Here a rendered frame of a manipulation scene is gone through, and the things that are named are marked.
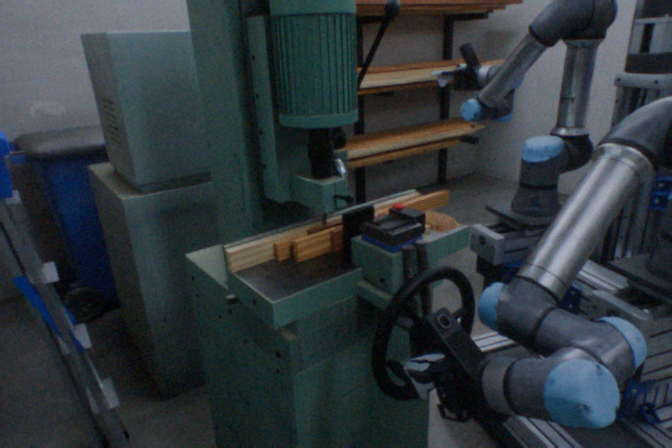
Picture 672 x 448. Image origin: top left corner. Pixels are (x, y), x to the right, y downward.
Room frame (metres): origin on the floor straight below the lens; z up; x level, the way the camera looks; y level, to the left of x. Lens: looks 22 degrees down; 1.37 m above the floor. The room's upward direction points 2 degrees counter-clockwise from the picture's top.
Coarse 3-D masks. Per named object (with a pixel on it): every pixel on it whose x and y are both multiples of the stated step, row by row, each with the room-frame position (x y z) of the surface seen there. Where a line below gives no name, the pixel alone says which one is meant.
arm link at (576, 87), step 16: (592, 0) 1.50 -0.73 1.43; (608, 0) 1.54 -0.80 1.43; (592, 16) 1.49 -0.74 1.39; (608, 16) 1.54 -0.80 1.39; (576, 32) 1.52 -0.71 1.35; (592, 32) 1.52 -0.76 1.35; (576, 48) 1.55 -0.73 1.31; (592, 48) 1.54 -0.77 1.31; (576, 64) 1.54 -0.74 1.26; (592, 64) 1.54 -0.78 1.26; (576, 80) 1.54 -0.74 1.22; (592, 80) 1.55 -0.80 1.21; (560, 96) 1.58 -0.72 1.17; (576, 96) 1.54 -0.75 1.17; (560, 112) 1.57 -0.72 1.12; (576, 112) 1.54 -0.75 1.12; (560, 128) 1.56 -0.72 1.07; (576, 128) 1.53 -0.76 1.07; (576, 144) 1.52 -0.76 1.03; (592, 144) 1.57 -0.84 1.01; (576, 160) 1.51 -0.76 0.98
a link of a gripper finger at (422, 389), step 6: (408, 366) 0.68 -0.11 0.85; (414, 366) 0.67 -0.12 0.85; (420, 366) 0.66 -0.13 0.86; (426, 366) 0.65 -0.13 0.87; (414, 384) 0.67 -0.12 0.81; (420, 384) 0.66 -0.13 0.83; (426, 384) 0.64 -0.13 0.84; (432, 384) 0.63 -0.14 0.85; (420, 390) 0.66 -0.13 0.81; (426, 390) 0.65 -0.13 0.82; (426, 396) 0.65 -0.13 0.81
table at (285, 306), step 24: (456, 240) 1.15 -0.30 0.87; (264, 264) 0.99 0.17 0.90; (288, 264) 0.99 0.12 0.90; (312, 264) 0.98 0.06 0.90; (336, 264) 0.98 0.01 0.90; (240, 288) 0.93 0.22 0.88; (264, 288) 0.88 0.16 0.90; (288, 288) 0.87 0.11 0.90; (312, 288) 0.87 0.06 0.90; (336, 288) 0.91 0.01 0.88; (360, 288) 0.93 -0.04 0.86; (432, 288) 0.95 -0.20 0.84; (264, 312) 0.85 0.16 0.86; (288, 312) 0.84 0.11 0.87; (312, 312) 0.87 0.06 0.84
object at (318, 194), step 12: (300, 180) 1.11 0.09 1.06; (312, 180) 1.08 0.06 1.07; (324, 180) 1.07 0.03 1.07; (336, 180) 1.07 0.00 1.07; (300, 192) 1.11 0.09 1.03; (312, 192) 1.07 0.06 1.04; (324, 192) 1.04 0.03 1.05; (336, 192) 1.06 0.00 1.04; (312, 204) 1.07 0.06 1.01; (324, 204) 1.04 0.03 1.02; (336, 204) 1.06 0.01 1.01
